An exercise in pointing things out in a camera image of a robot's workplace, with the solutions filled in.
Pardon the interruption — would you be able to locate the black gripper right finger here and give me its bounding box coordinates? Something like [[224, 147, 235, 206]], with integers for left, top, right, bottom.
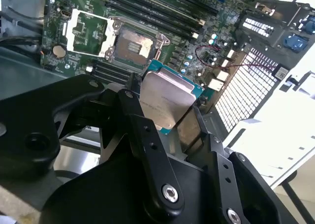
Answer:
[[193, 105, 298, 224]]

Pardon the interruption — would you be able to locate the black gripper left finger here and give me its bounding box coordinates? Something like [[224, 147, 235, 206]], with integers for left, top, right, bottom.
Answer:
[[0, 72, 185, 217]]

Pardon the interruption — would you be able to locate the silver CPU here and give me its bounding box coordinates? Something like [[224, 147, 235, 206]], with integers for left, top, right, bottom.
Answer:
[[139, 59, 205, 136]]

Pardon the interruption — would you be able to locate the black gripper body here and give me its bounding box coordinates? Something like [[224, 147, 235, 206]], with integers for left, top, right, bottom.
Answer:
[[40, 151, 222, 224]]

